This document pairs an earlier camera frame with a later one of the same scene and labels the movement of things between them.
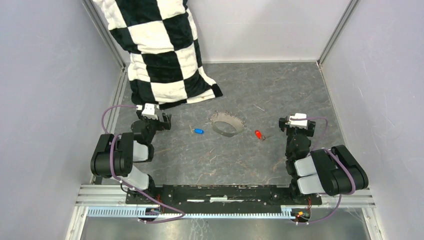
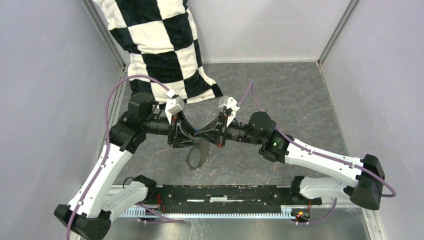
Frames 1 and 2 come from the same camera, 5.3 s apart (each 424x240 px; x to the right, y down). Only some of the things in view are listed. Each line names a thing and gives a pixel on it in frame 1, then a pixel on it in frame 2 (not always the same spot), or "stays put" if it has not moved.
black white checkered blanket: x=165 y=67 stays put
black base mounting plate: x=224 y=196 stays put
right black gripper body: x=293 y=131 -> x=222 y=137
